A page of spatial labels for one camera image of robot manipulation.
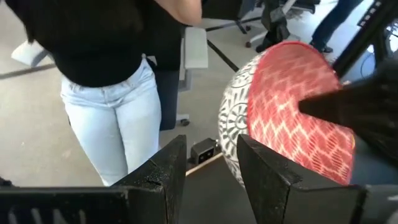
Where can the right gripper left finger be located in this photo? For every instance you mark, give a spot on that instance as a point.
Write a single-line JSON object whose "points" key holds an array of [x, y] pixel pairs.
{"points": [[161, 193]]}

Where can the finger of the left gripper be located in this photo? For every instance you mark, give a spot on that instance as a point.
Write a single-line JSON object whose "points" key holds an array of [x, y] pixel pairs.
{"points": [[335, 107]]}

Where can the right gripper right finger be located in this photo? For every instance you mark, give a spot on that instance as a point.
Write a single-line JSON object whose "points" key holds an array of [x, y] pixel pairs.
{"points": [[267, 193]]}

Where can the red bowl grey patterned outside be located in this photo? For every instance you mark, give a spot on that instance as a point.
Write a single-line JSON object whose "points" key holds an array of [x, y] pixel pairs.
{"points": [[280, 93]]}

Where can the black table mat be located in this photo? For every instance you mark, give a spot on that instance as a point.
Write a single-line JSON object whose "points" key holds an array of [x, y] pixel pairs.
{"points": [[214, 202]]}

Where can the black power box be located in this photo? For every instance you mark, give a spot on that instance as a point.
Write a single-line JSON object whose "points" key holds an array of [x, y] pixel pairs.
{"points": [[203, 151]]}

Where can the black pole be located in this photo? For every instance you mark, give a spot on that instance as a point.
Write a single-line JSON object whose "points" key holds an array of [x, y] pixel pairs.
{"points": [[357, 40]]}

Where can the person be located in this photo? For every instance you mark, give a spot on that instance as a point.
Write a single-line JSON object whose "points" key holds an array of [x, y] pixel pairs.
{"points": [[329, 21], [109, 109]]}

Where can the office chair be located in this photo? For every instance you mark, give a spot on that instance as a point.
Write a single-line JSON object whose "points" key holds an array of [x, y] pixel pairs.
{"points": [[273, 25]]}

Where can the grey desk foot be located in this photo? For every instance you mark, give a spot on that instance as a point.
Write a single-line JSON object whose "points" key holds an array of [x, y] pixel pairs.
{"points": [[31, 53]]}

